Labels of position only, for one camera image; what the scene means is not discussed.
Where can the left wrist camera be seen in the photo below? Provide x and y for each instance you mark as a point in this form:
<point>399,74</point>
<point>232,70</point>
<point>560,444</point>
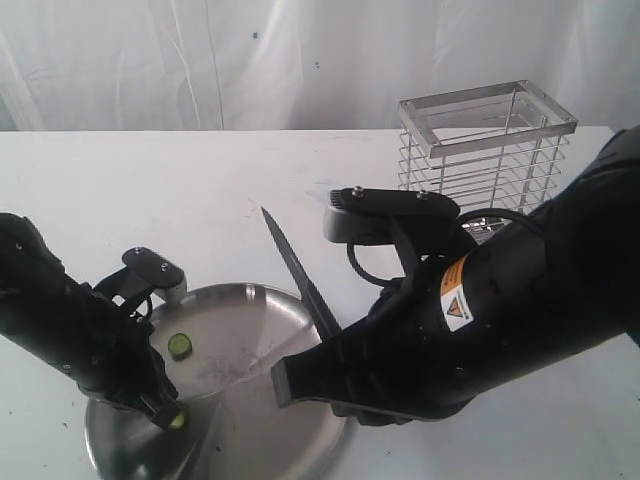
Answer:
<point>166,278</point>

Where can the metal wire utensil holder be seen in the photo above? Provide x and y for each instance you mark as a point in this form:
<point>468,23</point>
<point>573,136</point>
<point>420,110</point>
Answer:
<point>495,146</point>

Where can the white backdrop curtain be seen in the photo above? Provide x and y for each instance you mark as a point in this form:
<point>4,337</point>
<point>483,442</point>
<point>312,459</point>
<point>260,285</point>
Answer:
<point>263,65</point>

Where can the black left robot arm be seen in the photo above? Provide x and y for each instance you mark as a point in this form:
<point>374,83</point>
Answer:
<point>97,335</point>

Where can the green vegetable piece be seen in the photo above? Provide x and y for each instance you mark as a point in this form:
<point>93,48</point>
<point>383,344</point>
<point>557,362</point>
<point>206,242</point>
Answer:
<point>179,422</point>

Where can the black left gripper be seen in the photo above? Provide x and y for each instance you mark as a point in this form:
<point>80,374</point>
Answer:
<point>125,371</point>

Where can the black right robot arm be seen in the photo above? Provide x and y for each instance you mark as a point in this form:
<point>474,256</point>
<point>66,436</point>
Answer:
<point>591,236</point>

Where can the round steel plate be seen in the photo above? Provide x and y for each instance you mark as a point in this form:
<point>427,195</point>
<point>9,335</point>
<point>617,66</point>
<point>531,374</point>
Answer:
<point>234,428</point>

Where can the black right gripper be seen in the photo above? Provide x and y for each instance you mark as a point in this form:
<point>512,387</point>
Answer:
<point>467,321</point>

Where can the green vegetable slice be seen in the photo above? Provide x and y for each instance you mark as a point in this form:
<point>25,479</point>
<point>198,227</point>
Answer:
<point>179,346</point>

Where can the black serrated knife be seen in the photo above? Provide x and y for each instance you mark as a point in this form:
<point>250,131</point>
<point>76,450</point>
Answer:
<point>320,313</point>

